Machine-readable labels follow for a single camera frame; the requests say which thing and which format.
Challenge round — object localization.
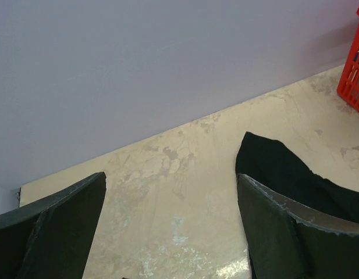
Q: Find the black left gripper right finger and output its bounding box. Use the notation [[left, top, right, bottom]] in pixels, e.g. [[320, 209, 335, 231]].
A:
[[237, 174, 359, 278]]

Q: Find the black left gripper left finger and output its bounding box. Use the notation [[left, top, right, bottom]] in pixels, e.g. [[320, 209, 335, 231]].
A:
[[0, 172, 106, 278]]

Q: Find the black garment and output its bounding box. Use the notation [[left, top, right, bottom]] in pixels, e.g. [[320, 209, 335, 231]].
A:
[[235, 132, 359, 224]]

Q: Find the red plastic basket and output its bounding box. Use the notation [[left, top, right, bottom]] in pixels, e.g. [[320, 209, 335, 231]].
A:
[[337, 7, 359, 113]]

